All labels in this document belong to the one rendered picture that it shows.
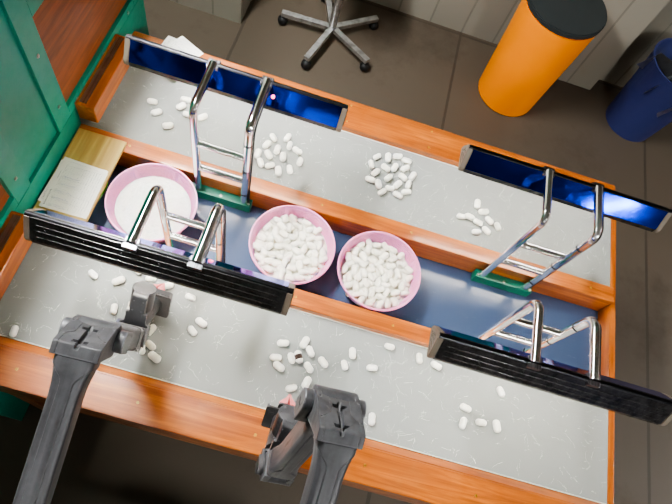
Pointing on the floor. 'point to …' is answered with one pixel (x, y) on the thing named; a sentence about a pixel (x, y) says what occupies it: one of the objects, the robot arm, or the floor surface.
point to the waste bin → (645, 97)
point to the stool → (332, 30)
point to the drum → (538, 51)
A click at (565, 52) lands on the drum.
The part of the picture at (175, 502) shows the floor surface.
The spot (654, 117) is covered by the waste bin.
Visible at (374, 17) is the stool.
